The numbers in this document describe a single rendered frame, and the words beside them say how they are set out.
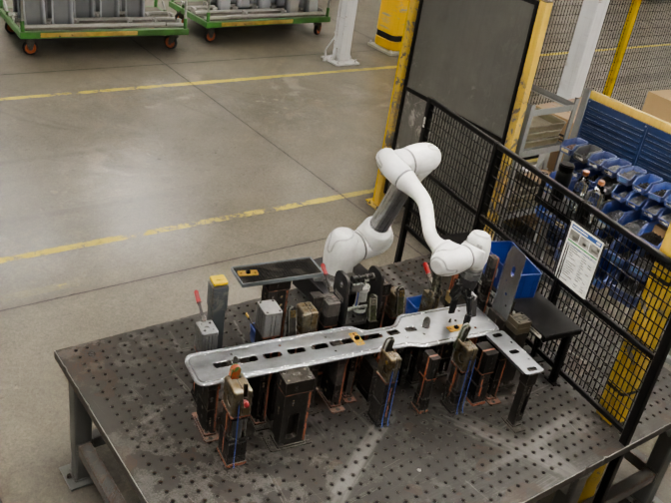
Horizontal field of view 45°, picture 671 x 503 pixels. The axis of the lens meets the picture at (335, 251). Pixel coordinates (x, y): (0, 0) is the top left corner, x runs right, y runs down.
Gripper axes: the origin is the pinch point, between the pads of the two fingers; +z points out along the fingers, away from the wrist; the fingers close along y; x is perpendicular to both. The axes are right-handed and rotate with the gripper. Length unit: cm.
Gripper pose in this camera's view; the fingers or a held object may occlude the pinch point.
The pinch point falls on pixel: (458, 315)
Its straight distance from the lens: 350.6
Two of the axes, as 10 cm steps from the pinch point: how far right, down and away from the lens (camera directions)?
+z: -1.4, 8.5, 5.1
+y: 4.4, 5.1, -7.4
